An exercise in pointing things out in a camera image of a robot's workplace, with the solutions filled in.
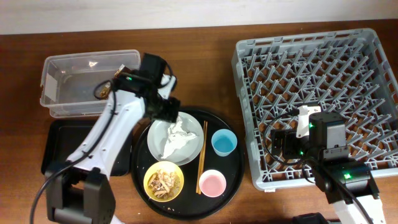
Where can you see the round black serving tray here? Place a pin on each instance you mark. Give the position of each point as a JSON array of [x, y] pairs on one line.
[[189, 205]]

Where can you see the blue plastic cup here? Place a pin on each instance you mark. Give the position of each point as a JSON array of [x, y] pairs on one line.
[[224, 142]]

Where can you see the food scraps and shells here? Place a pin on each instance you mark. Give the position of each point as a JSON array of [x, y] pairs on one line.
[[163, 184]]

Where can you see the grey round plate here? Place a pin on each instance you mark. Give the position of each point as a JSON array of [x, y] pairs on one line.
[[157, 137]]

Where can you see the white napkin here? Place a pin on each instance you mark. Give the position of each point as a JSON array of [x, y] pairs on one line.
[[177, 138]]

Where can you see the pink plastic cup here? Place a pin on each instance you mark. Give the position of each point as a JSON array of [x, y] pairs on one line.
[[212, 183]]

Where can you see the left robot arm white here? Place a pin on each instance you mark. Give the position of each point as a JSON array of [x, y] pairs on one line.
[[78, 190]]

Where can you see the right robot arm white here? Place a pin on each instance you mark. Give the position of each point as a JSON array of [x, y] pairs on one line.
[[348, 184]]

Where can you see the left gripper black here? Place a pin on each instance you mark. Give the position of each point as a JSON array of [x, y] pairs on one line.
[[170, 110]]

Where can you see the black rectangular tray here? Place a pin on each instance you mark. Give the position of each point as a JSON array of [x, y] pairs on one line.
[[65, 135]]

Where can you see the clear plastic waste bin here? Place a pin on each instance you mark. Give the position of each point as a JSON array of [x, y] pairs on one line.
[[68, 81]]

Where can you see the yellow bowl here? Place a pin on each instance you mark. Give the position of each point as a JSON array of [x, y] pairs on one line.
[[169, 167]]

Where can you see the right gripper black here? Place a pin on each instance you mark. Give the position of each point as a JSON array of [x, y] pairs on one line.
[[288, 135]]

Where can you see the wooden chopstick right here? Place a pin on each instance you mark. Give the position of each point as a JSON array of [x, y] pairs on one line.
[[202, 155]]

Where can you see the brown snack wrapper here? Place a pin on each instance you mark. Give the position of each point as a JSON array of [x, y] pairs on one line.
[[103, 89]]

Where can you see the grey dishwasher rack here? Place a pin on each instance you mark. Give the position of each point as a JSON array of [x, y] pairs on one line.
[[343, 71]]

